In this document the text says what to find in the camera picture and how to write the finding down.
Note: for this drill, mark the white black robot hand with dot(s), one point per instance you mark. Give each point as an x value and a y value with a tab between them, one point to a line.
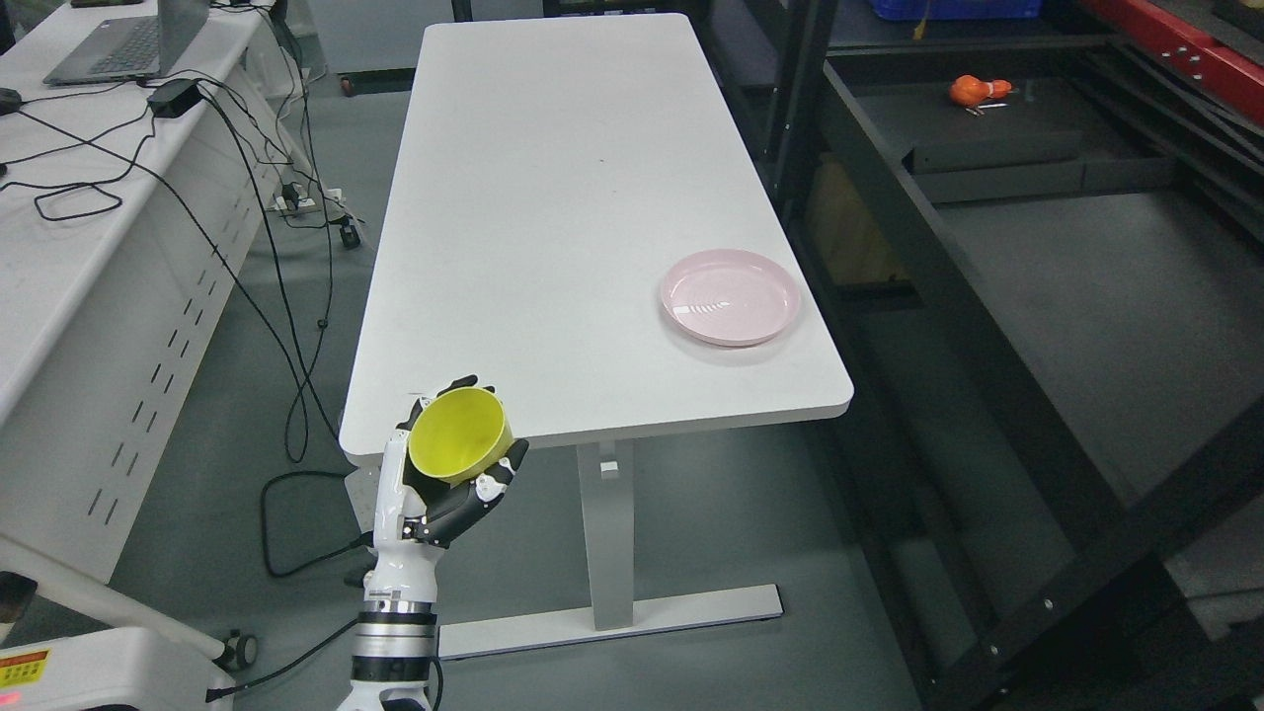
416	519

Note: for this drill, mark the yellow plastic cup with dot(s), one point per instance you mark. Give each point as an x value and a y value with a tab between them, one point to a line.
459	435

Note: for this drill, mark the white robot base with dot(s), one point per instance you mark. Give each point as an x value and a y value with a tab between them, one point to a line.
144	660

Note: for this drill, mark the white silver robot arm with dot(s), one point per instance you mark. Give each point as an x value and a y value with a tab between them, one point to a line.
394	661

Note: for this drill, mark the black metal shelf rack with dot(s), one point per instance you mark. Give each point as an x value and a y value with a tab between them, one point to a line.
1051	307

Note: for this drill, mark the white power strip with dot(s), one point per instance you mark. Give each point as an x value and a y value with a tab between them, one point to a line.
333	204

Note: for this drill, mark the white table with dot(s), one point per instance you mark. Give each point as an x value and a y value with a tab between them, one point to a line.
550	173

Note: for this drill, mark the pink plastic plate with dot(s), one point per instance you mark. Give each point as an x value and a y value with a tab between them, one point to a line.
730	297

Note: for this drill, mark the white side desk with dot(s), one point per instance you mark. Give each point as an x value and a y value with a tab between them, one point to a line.
120	238

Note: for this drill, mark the black power adapter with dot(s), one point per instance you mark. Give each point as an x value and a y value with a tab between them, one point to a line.
174	98

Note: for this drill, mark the grey laptop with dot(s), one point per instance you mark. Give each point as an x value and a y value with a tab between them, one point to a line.
130	48

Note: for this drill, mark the orange toy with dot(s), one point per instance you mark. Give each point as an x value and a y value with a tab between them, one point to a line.
969	91

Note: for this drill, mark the blue plastic crate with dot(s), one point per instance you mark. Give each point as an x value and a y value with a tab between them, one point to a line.
906	11

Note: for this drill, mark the red metal beam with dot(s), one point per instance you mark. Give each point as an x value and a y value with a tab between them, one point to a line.
1192	52

